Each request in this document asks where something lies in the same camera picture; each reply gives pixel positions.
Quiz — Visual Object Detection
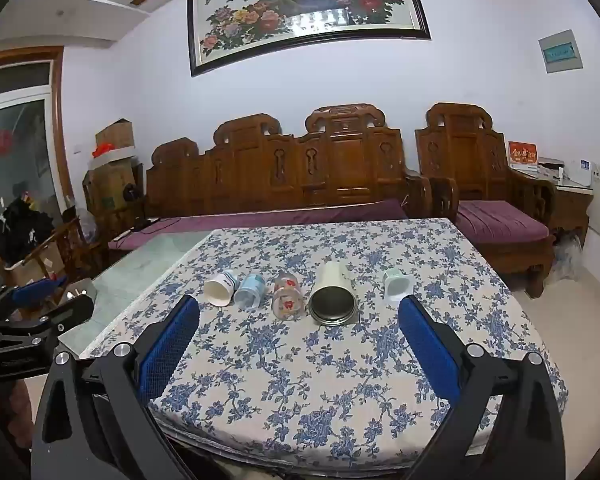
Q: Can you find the wood framed glass door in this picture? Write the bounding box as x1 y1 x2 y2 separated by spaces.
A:
0 46 75 283

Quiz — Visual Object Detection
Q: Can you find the wooden chair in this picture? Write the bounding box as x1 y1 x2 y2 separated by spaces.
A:
0 214 107 292

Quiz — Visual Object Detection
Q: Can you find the blue floral tablecloth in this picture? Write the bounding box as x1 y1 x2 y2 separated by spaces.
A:
86 217 569 467

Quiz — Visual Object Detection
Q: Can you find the cream tumbler cup metal inside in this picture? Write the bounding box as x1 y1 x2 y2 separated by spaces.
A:
308 260 359 328

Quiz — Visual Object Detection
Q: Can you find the square purple seat cushion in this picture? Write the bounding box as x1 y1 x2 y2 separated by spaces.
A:
455 200 551 246

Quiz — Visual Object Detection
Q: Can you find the small pale green cup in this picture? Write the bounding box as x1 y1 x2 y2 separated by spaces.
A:
383 268 413 303

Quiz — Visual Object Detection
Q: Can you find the white desktop device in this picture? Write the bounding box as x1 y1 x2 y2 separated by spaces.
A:
537 157 567 177

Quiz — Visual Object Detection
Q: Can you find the clear plastic bag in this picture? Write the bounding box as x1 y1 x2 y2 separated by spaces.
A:
551 229 584 282

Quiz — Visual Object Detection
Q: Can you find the carved wooden armchair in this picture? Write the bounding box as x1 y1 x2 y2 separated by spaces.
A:
414 102 557 299

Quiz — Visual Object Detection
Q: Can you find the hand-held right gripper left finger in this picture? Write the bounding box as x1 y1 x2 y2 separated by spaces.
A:
30 294 201 480

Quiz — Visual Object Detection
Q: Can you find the large brown cardboard box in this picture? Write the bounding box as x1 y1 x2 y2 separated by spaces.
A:
84 159 140 217

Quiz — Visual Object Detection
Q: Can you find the blue patterned plastic cup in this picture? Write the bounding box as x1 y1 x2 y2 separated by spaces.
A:
233 273 266 310

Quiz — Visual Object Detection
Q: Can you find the grey wall electrical panel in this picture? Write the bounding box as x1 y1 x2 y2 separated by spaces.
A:
538 29 584 75

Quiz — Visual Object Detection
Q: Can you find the clear glass red print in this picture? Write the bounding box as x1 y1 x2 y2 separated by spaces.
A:
272 271 305 322

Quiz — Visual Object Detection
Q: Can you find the small brown cardboard box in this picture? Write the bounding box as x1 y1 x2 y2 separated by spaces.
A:
95 118 135 151

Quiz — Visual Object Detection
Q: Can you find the pile of dark clothes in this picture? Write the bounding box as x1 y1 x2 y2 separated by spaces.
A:
0 197 57 267

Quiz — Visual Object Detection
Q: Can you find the white paper cup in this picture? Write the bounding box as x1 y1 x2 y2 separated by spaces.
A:
203 269 238 307

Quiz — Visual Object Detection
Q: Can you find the red desk calendar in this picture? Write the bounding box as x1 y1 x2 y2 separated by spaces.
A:
508 140 539 169

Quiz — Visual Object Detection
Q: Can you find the wooden side table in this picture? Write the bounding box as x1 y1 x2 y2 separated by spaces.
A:
524 162 595 247

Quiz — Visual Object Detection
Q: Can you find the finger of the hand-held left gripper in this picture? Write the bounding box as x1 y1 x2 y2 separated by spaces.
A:
0 285 99 347
0 276 69 322

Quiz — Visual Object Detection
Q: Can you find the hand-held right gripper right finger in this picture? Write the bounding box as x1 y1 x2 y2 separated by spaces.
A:
398 295 567 480

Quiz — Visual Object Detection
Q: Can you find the framed peacock flower painting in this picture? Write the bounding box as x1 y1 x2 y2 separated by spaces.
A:
187 0 432 78

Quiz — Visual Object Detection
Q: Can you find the long purple sofa cushion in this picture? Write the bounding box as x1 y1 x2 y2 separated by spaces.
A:
108 198 410 252

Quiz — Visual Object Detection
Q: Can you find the carved wooden sofa bench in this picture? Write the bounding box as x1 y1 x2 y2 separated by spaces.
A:
144 103 434 222

